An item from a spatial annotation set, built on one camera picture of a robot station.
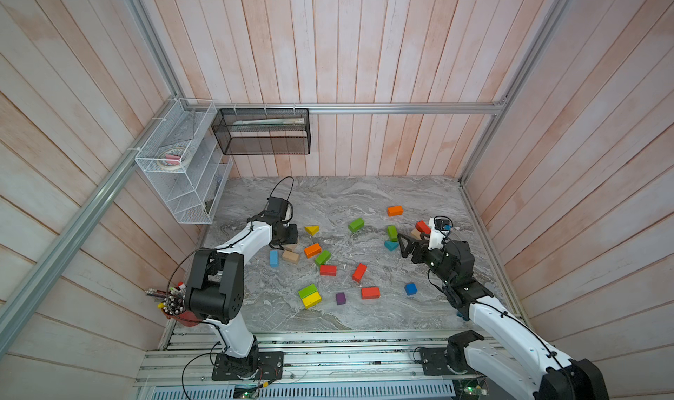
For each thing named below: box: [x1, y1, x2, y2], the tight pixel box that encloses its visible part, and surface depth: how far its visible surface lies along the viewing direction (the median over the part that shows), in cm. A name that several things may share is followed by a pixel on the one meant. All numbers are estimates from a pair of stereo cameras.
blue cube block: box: [404, 282, 419, 296], surface depth 89 cm
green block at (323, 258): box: [314, 249, 333, 266], surface depth 96 cm
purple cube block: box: [335, 292, 347, 306], surface depth 87 cm
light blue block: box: [269, 249, 280, 269], surface depth 95 cm
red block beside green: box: [319, 264, 338, 277], surface depth 95 cm
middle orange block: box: [303, 242, 322, 259], surface depth 97 cm
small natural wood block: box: [281, 250, 300, 265], surface depth 97 cm
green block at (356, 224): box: [348, 217, 365, 233], surface depth 106 cm
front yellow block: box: [301, 291, 323, 309], surface depth 86 cm
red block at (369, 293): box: [360, 286, 381, 300], surface depth 90 cm
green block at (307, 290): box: [298, 283, 318, 300], surface depth 88 cm
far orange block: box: [387, 205, 404, 217], surface depth 113 cm
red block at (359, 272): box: [352, 263, 367, 284], surface depth 94 cm
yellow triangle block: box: [305, 225, 321, 236], surface depth 103 cm
